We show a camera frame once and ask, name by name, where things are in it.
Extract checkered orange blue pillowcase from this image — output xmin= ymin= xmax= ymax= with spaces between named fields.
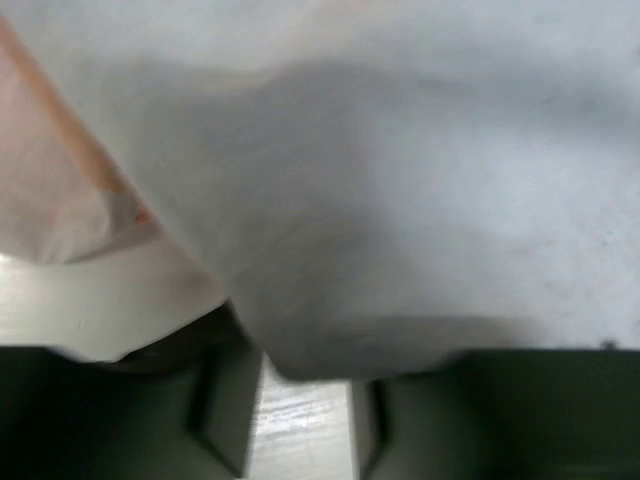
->
xmin=1 ymin=21 xmax=150 ymax=264

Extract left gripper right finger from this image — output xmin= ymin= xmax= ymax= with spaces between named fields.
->
xmin=351 ymin=348 xmax=639 ymax=479

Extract white pillow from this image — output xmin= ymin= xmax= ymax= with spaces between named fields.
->
xmin=1 ymin=1 xmax=639 ymax=379

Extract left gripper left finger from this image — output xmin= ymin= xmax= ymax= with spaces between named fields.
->
xmin=1 ymin=303 xmax=261 ymax=479

